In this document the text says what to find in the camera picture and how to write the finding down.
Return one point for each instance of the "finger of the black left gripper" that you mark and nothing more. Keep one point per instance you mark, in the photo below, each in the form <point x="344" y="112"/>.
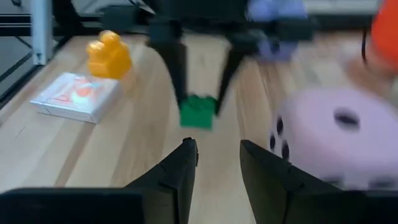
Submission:
<point x="231" y="71"/>
<point x="177" y="71"/>

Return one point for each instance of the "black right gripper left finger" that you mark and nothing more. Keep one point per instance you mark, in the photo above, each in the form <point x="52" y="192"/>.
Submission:
<point x="93" y="205"/>

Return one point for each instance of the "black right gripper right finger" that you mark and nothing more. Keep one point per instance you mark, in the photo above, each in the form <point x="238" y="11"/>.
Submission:
<point x="311" y="205"/>

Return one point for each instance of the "small green toy block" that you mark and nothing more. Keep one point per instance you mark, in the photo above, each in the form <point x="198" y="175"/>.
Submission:
<point x="197" y="113"/>

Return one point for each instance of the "pink foam die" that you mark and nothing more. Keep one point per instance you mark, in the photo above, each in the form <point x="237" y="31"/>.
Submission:
<point x="326" y="149"/>

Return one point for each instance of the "yellow toy block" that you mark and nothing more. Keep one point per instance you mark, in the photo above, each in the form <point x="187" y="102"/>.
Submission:
<point x="109" y="59"/>

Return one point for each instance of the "purple foam die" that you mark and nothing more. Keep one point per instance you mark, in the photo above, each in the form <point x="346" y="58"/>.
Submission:
<point x="273" y="9"/>

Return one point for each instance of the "playing card deck box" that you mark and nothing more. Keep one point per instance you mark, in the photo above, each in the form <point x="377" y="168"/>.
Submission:
<point x="76" y="96"/>

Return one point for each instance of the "orange pumpkin bucket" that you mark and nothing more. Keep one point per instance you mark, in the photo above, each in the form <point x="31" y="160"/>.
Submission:
<point x="387" y="34"/>

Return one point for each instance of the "pale grey post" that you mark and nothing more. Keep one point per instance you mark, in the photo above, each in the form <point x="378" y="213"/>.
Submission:
<point x="41" y="31"/>

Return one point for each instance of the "black aluminium frame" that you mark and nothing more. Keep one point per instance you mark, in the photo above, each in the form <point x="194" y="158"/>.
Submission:
<point x="31" y="73"/>

